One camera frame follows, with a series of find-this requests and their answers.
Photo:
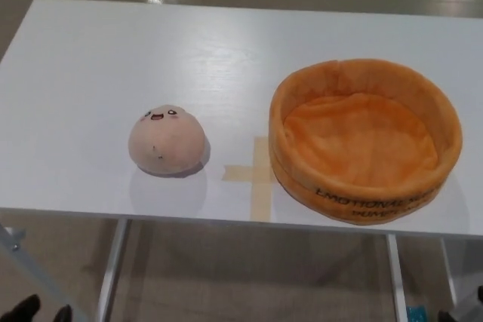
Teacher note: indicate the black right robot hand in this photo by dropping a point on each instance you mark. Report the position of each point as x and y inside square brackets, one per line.
[443, 318]

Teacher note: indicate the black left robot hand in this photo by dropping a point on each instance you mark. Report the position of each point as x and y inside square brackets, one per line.
[20, 310]

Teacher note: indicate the pink round plush toy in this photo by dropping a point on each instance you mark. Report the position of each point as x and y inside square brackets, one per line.
[166, 145]

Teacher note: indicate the orange plush round basket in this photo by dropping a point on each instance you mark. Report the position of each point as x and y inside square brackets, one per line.
[362, 148]

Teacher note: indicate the teal plastic object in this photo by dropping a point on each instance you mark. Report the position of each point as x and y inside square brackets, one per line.
[417, 308]

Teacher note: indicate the grey diagonal table brace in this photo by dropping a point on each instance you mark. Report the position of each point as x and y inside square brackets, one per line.
[26, 261]

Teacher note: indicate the white table leg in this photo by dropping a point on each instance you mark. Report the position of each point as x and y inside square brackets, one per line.
[450, 258]
[113, 269]
[397, 280]

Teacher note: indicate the beige tape cross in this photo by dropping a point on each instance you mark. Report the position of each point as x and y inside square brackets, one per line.
[260, 178]

